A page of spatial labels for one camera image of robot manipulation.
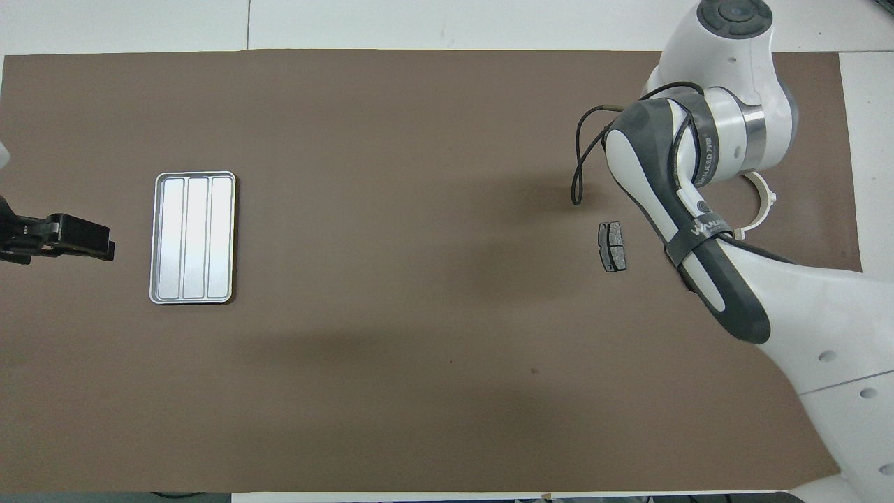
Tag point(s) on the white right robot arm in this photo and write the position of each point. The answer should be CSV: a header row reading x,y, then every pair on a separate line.
x,y
803,307

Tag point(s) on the short dark brake pad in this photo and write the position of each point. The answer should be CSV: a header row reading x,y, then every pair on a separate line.
x,y
612,246

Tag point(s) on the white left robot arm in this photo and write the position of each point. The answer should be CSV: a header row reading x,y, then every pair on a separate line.
x,y
3,155

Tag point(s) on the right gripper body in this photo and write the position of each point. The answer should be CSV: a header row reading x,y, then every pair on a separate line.
x,y
782,126

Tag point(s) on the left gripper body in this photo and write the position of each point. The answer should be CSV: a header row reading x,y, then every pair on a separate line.
x,y
21,244

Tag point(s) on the silver metal tray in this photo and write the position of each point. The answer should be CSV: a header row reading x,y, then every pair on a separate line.
x,y
193,237

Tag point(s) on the brown table mat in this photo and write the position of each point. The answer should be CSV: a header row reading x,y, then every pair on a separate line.
x,y
391,209

